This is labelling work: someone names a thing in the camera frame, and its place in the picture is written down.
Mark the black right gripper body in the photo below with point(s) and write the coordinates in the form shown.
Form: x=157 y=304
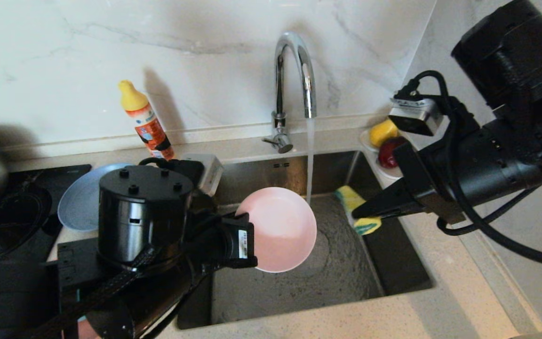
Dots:
x=426 y=183

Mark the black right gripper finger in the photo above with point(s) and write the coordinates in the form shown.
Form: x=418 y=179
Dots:
x=393 y=200

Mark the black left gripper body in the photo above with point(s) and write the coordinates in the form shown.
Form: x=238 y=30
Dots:
x=231 y=245

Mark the yellow green sponge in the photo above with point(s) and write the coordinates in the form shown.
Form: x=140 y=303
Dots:
x=348 y=197

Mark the pink bowl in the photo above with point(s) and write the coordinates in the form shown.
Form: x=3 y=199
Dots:
x=285 y=230

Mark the yellow orange dish soap bottle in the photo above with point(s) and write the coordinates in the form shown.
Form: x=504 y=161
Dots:
x=150 y=129

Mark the chrome gooseneck faucet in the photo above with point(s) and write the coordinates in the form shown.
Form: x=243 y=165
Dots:
x=279 y=84

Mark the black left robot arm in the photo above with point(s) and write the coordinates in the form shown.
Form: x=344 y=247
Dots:
x=139 y=216

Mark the stainless steel sink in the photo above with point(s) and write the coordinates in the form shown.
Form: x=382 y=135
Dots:
x=337 y=282

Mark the small white fruit dish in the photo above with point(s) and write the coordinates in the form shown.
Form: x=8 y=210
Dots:
x=388 y=172

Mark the dark red apple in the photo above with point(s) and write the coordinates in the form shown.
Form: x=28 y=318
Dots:
x=386 y=155

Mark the yellow pear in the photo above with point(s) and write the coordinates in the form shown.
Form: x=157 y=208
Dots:
x=381 y=134

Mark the blue grey plate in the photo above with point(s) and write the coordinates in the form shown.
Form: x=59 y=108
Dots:
x=78 y=202

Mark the pink plate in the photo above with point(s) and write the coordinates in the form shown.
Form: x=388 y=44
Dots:
x=87 y=332

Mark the black induction cooktop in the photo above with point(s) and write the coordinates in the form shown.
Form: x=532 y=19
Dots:
x=40 y=178

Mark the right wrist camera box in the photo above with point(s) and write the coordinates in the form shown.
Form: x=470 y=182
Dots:
x=414 y=115

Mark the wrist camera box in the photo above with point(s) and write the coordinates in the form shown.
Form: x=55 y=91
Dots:
x=414 y=115
x=210 y=174

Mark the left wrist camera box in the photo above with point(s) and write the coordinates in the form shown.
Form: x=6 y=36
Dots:
x=210 y=174

